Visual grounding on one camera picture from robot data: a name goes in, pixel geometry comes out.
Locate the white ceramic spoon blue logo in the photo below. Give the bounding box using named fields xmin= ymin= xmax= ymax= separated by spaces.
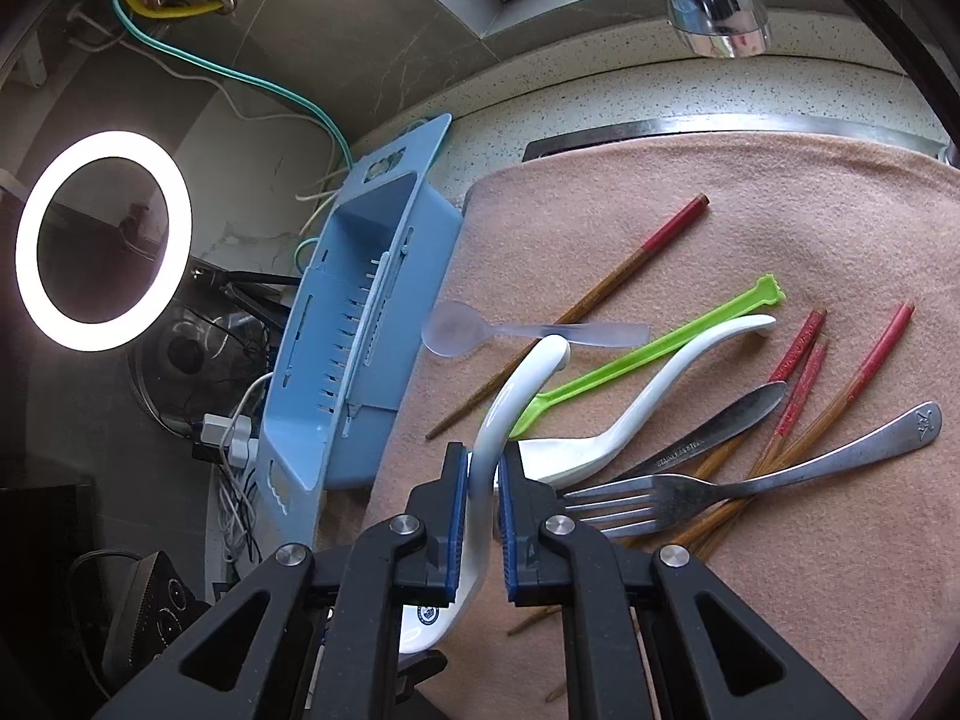
xmin=398 ymin=335 xmax=569 ymax=656

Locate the stainless steel fork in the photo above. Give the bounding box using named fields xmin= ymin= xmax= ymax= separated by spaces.
xmin=560 ymin=401 xmax=942 ymax=538

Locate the red-tipped wooden chopstick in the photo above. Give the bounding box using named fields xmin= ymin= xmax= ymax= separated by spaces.
xmin=508 ymin=307 xmax=827 ymax=637
xmin=542 ymin=340 xmax=832 ymax=704

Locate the white ceramic soup spoon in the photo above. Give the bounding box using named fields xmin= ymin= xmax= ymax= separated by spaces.
xmin=519 ymin=314 xmax=776 ymax=489

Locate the stainless steel spoon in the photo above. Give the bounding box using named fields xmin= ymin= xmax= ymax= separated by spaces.
xmin=615 ymin=380 xmax=788 ymax=481

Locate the clear plastic spoon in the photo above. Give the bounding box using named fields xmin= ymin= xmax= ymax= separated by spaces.
xmin=421 ymin=301 xmax=652 ymax=359

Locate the green plastic spoon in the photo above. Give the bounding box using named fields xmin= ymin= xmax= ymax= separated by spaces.
xmin=509 ymin=273 xmax=786 ymax=439

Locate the black induction cooker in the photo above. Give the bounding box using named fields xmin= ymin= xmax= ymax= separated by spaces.
xmin=103 ymin=551 xmax=210 ymax=684

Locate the white power strip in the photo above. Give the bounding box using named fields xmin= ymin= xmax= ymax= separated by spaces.
xmin=199 ymin=413 xmax=259 ymax=470

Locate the blue plastic drain basket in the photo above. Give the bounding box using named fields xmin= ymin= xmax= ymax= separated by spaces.
xmin=254 ymin=114 xmax=462 ymax=544

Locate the pink towel mat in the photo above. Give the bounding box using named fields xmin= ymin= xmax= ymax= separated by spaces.
xmin=314 ymin=130 xmax=960 ymax=720

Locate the black electric fan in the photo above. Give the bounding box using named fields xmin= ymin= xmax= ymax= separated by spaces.
xmin=127 ymin=299 xmax=278 ymax=439

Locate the black tripod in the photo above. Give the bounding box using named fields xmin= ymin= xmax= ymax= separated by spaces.
xmin=181 ymin=257 xmax=301 ymax=332

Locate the white ring light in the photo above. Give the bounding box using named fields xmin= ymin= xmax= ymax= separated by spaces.
xmin=14 ymin=130 xmax=192 ymax=353

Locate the white cable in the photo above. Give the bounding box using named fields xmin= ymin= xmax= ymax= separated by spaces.
xmin=67 ymin=1 xmax=352 ymax=235

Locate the green hose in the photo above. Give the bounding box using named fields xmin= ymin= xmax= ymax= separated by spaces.
xmin=109 ymin=0 xmax=356 ymax=275

